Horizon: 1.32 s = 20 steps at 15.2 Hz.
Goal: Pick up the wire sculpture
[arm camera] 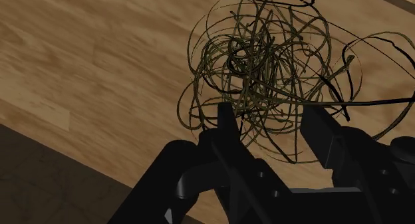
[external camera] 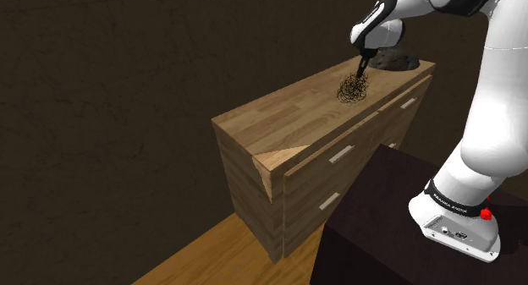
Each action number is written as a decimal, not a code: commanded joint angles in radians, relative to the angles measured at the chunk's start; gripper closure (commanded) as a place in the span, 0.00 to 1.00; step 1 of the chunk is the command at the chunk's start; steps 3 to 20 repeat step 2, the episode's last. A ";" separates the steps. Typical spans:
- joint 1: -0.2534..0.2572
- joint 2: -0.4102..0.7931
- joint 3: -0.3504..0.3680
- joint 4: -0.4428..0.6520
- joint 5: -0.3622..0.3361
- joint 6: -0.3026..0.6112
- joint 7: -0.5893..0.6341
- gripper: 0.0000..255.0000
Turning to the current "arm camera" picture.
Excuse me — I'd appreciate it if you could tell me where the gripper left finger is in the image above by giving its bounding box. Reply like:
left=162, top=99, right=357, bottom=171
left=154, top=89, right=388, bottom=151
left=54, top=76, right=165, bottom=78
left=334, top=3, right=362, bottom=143
left=107, top=102, right=293, bottom=224

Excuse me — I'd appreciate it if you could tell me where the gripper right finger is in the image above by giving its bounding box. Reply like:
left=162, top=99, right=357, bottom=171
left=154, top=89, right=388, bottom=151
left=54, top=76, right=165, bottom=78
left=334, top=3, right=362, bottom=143
left=299, top=105, right=415, bottom=224

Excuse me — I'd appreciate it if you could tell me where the dark olive wire tangle ball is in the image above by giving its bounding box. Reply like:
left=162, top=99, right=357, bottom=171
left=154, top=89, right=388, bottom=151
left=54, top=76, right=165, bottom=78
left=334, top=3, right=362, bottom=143
left=176, top=0, right=415, bottom=165

